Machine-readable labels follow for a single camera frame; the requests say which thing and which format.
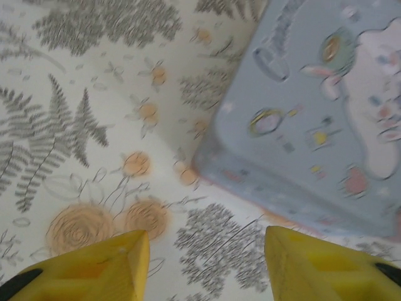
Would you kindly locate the blue cartoon tin box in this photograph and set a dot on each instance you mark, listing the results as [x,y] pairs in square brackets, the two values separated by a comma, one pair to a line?
[313,125]

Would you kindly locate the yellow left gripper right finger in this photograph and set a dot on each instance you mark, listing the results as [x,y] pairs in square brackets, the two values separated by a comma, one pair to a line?
[326,266]

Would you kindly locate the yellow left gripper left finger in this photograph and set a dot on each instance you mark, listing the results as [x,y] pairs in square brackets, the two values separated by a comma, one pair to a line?
[94,266]

